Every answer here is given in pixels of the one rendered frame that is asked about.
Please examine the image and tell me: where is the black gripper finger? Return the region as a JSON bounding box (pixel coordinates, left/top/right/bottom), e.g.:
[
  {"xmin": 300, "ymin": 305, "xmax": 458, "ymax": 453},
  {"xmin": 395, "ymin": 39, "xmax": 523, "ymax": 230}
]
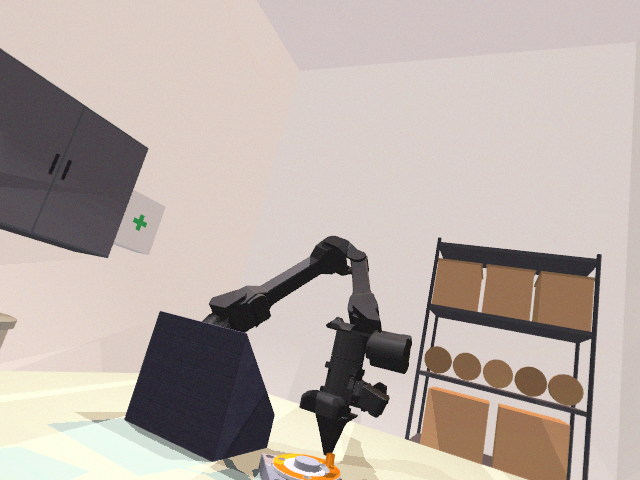
[
  {"xmin": 315, "ymin": 413, "xmax": 351, "ymax": 456},
  {"xmin": 332, "ymin": 413, "xmax": 358, "ymax": 453}
]

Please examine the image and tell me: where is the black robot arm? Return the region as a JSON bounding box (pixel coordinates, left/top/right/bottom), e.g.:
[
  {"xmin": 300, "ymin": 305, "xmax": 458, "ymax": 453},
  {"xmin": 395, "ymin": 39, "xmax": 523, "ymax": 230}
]
[{"xmin": 202, "ymin": 236, "xmax": 412, "ymax": 418}]

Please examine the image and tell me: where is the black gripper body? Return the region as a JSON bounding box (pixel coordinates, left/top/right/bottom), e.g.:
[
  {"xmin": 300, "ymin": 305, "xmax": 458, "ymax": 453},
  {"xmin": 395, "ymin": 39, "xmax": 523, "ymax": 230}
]
[{"xmin": 299, "ymin": 356, "xmax": 366, "ymax": 419}]

